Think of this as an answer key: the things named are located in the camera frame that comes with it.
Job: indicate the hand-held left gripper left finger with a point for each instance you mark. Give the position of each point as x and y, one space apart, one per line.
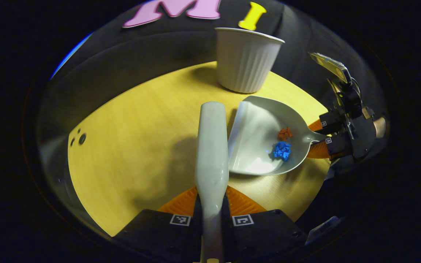
181 233

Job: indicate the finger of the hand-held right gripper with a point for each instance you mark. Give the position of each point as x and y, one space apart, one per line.
336 146
331 126

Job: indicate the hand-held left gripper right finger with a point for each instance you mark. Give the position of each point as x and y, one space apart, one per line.
247 233

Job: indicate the orange paper trash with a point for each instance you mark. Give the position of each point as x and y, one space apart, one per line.
285 133

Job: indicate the blue paper trash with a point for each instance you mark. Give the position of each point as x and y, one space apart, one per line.
281 151

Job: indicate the white dustpan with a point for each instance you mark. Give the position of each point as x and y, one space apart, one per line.
254 146

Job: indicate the small white broom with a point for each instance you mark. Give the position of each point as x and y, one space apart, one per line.
212 153

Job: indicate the white ribbed garbage bin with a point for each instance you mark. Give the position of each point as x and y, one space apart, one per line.
245 62

